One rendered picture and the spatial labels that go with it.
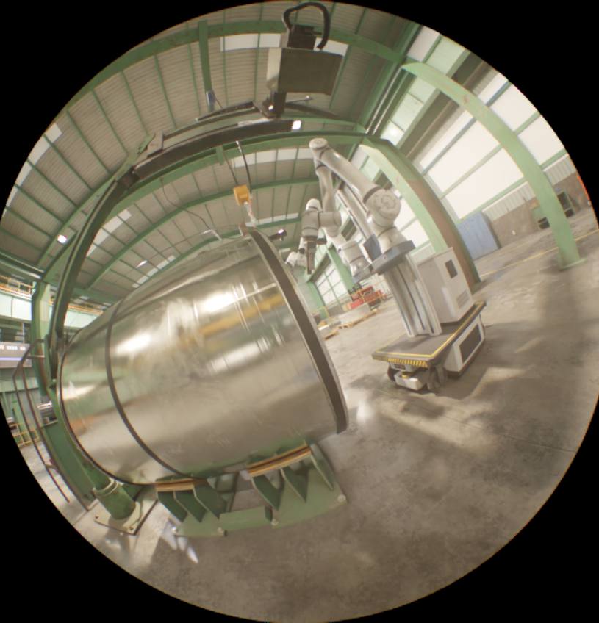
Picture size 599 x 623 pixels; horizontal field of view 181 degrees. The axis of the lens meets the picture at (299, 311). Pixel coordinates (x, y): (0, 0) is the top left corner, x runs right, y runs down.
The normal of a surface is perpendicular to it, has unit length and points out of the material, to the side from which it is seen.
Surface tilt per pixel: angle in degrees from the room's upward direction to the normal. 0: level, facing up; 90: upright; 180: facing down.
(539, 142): 90
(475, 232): 90
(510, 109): 90
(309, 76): 178
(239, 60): 172
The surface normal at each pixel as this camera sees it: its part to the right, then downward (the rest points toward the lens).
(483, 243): -0.90, 0.40
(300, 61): 0.43, 0.90
